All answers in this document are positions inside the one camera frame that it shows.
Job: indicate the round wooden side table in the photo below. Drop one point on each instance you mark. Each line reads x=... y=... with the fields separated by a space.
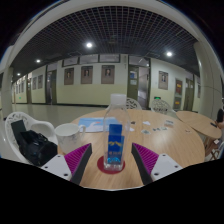
x=196 y=121

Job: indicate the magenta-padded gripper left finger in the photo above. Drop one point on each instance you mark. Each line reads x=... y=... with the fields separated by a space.
x=56 y=166

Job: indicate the white lattice-back chair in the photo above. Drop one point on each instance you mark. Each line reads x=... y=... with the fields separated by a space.
x=161 y=106
x=134 y=104

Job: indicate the open glass door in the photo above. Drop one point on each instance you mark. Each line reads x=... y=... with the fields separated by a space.
x=133 y=85

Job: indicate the clear blue-labelled water bottle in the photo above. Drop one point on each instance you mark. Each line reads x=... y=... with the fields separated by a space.
x=116 y=133

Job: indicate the row of small cards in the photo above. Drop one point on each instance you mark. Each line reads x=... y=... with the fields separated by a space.
x=159 y=128

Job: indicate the folding chair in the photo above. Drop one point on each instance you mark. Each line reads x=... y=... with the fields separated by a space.
x=218 y=150

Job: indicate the black bag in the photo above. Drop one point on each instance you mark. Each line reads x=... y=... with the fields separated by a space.
x=36 y=148

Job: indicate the round ceiling lights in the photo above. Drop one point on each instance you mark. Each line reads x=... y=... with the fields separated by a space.
x=89 y=45

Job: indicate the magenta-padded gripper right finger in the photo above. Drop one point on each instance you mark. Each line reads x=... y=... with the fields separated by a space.
x=165 y=166

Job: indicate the round red coaster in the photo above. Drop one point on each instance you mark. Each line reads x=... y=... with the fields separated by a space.
x=101 y=166

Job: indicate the white plastic chair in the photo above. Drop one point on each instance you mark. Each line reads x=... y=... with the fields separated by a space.
x=40 y=126

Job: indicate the black phone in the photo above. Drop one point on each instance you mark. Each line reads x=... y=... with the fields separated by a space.
x=213 y=124

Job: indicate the blue and white booklet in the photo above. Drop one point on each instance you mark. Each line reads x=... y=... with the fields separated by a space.
x=91 y=124

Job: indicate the small white card box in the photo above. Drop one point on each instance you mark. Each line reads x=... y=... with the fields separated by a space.
x=169 y=123

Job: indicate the white mug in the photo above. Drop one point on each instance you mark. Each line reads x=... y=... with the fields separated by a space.
x=68 y=138

